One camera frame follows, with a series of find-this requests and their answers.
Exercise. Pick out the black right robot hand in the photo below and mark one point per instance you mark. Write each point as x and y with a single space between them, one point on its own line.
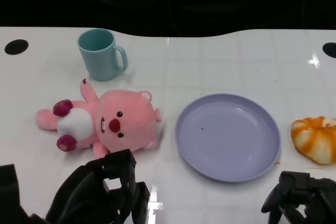
296 187

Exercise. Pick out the purple plastic plate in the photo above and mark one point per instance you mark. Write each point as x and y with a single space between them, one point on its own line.
228 140

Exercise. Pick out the pink plush doll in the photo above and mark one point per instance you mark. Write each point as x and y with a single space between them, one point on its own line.
123 124

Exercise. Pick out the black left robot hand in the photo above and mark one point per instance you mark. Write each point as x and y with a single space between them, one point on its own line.
86 190

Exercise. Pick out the orange white bread toy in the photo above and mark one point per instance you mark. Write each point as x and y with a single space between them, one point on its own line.
315 140

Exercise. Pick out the black backdrop cloth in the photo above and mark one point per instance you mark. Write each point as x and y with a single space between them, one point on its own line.
168 1

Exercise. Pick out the teal plastic mug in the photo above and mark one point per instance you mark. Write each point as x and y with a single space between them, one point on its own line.
98 58

